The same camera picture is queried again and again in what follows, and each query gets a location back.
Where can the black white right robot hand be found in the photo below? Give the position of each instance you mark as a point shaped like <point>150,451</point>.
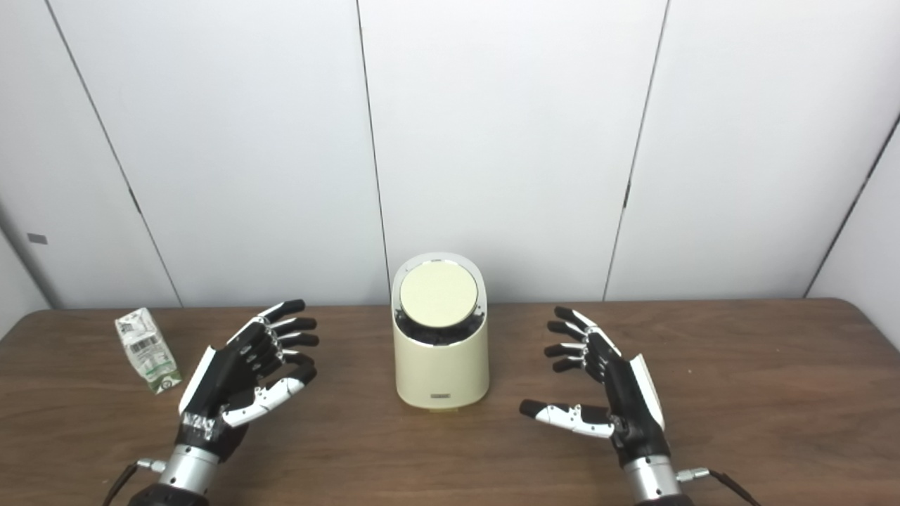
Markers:
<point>629,404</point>

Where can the cream round bin lid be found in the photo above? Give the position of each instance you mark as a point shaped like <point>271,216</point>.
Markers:
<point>439,294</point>

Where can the black bin liner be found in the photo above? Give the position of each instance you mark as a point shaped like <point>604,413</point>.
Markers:
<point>422,337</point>

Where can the cream-colored bin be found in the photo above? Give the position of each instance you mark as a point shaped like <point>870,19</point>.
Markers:
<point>441,372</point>

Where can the small grey wall label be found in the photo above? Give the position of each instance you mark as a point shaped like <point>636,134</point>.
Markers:
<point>37,239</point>

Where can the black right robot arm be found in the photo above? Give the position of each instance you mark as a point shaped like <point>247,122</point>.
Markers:
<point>650,481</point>

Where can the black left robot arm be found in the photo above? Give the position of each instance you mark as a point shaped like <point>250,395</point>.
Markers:
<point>184,474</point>

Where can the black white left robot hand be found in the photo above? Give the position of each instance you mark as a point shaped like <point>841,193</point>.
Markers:
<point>218,379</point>

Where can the white green milk carton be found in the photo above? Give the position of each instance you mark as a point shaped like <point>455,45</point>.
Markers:
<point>146,351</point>

